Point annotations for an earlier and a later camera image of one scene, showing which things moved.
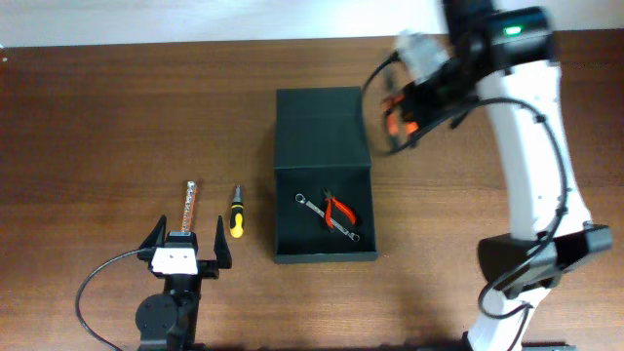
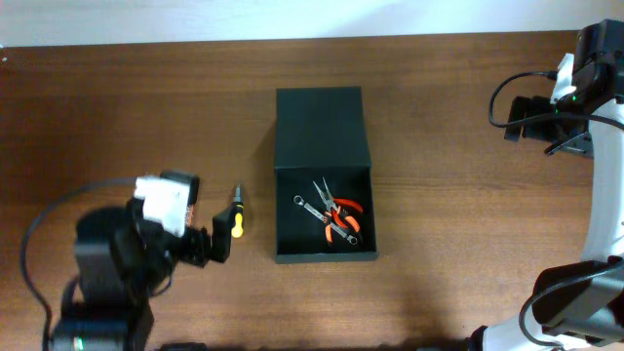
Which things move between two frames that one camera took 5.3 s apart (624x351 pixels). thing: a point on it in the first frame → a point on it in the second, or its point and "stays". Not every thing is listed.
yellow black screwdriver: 237,214 stays
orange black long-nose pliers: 396,118 → 327,196
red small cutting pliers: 330,199 → 349,202
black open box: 321,142 stays
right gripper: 415,112 → 535,131
